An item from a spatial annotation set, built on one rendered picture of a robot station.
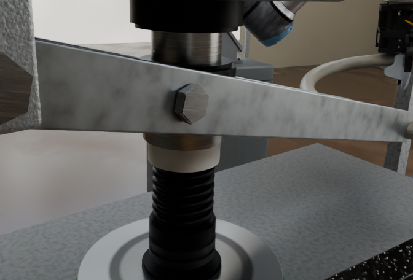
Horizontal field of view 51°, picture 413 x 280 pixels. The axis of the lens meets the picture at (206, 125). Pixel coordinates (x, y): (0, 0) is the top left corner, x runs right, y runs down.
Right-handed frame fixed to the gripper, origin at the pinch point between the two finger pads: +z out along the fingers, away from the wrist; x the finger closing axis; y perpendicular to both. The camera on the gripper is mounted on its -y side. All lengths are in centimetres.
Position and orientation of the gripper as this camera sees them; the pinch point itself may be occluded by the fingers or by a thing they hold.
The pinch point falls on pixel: (403, 83)
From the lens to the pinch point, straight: 121.5
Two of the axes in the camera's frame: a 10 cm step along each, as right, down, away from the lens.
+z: 0.6, 9.3, 3.6
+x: -2.4, 3.7, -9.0
